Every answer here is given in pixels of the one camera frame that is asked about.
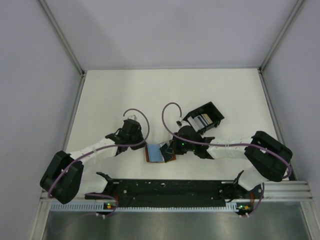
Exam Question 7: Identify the brown leather card holder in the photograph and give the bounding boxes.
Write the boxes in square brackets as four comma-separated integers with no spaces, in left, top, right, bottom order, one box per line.
[145,140,177,164]

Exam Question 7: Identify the right aluminium frame post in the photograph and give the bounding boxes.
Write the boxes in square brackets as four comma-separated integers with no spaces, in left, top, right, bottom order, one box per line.
[258,0,307,73]

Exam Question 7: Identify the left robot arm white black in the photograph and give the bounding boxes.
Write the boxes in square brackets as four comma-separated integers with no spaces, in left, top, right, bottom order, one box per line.
[40,118,146,204]

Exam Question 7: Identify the left aluminium frame post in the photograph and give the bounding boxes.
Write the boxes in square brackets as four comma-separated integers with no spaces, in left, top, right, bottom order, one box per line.
[37,0,87,76]

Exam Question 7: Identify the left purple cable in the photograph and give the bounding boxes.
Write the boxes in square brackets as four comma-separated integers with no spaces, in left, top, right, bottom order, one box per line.
[47,108,151,218]

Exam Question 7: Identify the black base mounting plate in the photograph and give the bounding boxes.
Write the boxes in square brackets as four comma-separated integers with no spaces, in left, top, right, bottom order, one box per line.
[85,179,262,208]

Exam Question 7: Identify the aluminium front rail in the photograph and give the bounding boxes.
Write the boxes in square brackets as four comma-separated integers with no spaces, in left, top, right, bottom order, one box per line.
[39,181,313,201]

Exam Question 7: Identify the aluminium frame post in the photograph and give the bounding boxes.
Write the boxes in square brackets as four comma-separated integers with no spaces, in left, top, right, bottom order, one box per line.
[37,0,87,76]
[258,0,307,73]

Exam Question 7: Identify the purple cable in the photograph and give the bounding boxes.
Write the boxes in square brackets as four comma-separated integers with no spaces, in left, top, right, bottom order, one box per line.
[47,108,151,218]
[161,101,293,218]

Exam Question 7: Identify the credit cards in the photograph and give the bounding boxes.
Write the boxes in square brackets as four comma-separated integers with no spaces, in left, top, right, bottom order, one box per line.
[187,114,213,130]

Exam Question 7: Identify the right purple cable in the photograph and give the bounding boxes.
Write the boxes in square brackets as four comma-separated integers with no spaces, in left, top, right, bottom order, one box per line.
[161,101,293,218]

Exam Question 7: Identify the grey slotted cable duct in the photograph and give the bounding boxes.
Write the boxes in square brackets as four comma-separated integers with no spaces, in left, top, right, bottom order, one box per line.
[50,201,250,213]

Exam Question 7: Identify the black card rack box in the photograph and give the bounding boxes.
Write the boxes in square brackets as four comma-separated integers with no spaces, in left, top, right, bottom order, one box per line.
[183,101,225,135]

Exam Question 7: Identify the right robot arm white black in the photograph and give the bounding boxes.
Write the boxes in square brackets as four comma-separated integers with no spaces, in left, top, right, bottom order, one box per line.
[171,125,293,198]

